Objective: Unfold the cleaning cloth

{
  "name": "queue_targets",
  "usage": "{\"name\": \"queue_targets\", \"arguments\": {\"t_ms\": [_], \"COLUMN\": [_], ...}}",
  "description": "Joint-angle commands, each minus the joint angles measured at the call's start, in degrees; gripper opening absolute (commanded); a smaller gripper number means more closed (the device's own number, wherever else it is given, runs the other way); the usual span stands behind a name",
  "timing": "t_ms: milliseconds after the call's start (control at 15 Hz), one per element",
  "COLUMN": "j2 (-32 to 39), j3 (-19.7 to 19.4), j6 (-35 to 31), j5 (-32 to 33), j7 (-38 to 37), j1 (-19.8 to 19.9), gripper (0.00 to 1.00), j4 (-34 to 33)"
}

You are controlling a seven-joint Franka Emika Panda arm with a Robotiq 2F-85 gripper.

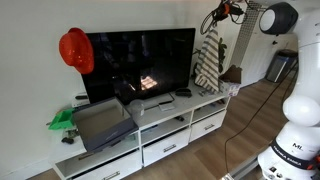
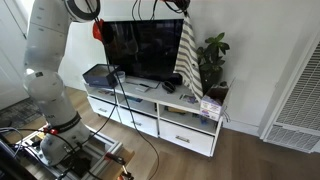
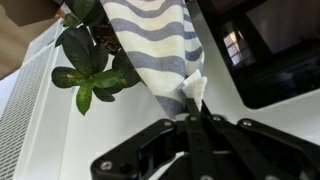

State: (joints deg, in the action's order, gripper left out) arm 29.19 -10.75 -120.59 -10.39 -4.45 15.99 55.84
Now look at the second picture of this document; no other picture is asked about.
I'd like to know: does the open grey blue box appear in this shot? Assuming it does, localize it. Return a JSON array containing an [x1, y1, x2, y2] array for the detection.
[[82, 63, 122, 89]]

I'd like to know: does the small grey flat device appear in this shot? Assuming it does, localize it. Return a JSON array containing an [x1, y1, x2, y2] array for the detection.
[[134, 84, 151, 94]]

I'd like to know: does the green leafy houseplant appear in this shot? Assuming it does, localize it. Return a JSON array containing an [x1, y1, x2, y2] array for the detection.
[[195, 32, 231, 73]]

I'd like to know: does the white cabinet drawer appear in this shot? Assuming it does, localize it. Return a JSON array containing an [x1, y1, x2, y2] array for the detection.
[[158, 119, 215, 157], [118, 107, 159, 138], [88, 96, 121, 123]]

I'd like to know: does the white television cabinet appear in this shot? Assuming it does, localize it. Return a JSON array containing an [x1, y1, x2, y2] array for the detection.
[[83, 78, 232, 158]]

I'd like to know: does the orange black clamp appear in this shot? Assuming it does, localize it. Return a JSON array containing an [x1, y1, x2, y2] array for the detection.
[[104, 151, 135, 180]]

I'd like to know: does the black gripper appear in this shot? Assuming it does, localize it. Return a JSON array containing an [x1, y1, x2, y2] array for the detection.
[[163, 0, 192, 12]]

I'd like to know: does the black flat screen television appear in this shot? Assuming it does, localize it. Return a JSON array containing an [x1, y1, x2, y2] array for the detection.
[[100, 18, 185, 90]]

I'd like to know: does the grey patterned rug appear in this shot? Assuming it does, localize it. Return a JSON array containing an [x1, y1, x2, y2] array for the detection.
[[0, 98, 43, 129]]

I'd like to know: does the white wall vent grille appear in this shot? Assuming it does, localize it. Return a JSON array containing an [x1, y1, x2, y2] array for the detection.
[[259, 31, 320, 154]]

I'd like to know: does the black cable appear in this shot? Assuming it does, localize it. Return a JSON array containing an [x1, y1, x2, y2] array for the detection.
[[94, 18, 161, 180]]

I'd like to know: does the purple snack packet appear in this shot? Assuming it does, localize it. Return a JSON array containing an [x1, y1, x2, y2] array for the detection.
[[178, 93, 199, 105]]

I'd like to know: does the aluminium rail base frame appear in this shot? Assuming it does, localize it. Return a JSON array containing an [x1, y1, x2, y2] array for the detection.
[[0, 126, 136, 180]]

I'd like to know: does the black plant pot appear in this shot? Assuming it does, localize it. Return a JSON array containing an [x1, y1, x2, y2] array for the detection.
[[199, 68, 223, 96]]

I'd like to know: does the flat brown item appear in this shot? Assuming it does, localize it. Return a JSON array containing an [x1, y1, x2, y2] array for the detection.
[[166, 105, 186, 115]]

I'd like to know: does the blue white striped cloth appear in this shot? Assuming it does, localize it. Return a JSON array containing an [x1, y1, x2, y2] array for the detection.
[[173, 12, 205, 103]]

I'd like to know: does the white printed snack carton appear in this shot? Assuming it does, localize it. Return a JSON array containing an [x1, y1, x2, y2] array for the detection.
[[199, 78, 236, 123]]

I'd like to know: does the blue book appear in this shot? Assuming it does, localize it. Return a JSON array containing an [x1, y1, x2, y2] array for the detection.
[[124, 95, 144, 104]]

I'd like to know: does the small black object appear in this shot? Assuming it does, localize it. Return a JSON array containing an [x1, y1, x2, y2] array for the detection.
[[161, 80, 177, 95]]

